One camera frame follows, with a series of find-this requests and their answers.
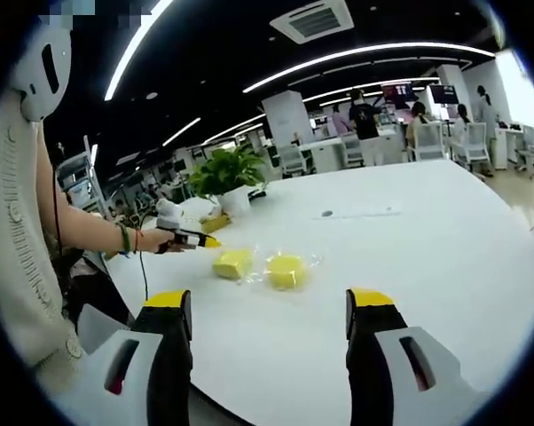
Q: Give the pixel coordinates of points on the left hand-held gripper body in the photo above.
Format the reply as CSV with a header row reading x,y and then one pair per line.
x,y
169,217

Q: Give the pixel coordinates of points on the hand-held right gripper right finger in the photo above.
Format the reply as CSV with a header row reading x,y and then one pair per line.
x,y
400,381

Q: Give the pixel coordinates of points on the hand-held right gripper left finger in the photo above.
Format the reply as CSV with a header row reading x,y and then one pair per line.
x,y
116,386

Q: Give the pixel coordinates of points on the yellow rectangular silicone block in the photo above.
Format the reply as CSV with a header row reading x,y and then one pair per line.
x,y
231,262

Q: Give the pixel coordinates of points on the yellow round silicone block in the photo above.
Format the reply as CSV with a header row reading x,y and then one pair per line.
x,y
288,271

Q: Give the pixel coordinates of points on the person's left hand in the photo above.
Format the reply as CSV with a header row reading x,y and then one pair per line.
x,y
151,242

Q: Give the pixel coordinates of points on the yellow tissue box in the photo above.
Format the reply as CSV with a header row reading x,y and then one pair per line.
x,y
214,222

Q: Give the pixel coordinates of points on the clear plastic wrapper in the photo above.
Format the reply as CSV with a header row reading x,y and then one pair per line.
x,y
313,259
245,277

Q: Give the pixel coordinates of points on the green potted plant white pot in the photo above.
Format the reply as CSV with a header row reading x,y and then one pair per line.
x,y
231,177

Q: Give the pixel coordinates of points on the small black object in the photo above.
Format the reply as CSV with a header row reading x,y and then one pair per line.
x,y
258,195

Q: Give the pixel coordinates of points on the ceiling light strip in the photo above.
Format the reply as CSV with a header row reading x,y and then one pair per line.
x,y
136,49
364,60
180,132

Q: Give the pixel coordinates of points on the person's white knit sweater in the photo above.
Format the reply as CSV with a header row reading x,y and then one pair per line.
x,y
18,248

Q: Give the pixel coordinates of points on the white worn device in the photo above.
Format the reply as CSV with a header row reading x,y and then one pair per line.
x,y
45,75

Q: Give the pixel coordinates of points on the white office chair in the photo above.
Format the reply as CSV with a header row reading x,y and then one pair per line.
x,y
429,141
476,141
525,146

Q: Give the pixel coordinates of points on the ceiling air conditioner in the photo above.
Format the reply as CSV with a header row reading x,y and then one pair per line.
x,y
311,20

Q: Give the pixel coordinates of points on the red display screen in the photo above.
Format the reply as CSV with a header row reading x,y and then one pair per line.
x,y
398,95

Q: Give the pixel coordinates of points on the dark monitor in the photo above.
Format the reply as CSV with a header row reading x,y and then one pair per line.
x,y
442,94

